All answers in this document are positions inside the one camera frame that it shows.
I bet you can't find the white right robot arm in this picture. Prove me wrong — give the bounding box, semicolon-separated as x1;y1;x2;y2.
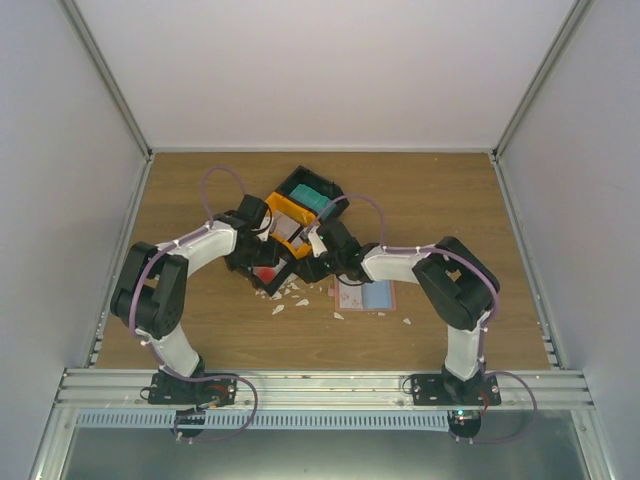
298;220;500;405

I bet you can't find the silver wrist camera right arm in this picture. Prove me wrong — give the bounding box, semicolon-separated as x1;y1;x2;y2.
307;226;328;258

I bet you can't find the black bin with red cards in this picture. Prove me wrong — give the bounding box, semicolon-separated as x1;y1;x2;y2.
240;259;296;297

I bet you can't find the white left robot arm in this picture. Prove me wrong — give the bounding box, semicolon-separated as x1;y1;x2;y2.
110;194;278;404

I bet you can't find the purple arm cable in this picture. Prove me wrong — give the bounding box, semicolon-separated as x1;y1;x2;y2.
307;193;501;381
128;165;249;374

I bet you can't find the aluminium front rail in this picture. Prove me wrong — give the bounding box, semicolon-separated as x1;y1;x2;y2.
55;369;594;410

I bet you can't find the black bin with teal cards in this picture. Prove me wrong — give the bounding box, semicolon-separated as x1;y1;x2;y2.
275;165;344;214

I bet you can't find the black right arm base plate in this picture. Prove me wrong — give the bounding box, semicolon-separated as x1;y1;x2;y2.
400;372;502;406

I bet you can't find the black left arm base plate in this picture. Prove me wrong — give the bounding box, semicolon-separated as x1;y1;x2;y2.
140;371;237;408

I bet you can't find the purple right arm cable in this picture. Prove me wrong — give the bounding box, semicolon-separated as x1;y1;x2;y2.
307;193;501;381

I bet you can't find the stack of teal cards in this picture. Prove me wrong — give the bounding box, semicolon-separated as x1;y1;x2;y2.
289;184;331;213

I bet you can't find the stack of white cards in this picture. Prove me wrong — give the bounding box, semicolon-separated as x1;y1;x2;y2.
270;211;302;243

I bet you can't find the grey slotted cable duct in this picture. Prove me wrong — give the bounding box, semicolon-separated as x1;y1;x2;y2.
76;409;449;432

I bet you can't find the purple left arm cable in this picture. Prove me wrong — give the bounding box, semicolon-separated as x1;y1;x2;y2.
128;165;249;374

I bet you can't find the white credit card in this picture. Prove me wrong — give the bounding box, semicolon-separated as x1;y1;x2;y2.
336;283;364;310

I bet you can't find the stack of red-white cards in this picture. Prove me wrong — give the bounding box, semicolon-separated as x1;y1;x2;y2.
254;267;278;284

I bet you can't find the yellow bin with white cards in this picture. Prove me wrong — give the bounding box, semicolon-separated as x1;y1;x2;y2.
266;192;316;260

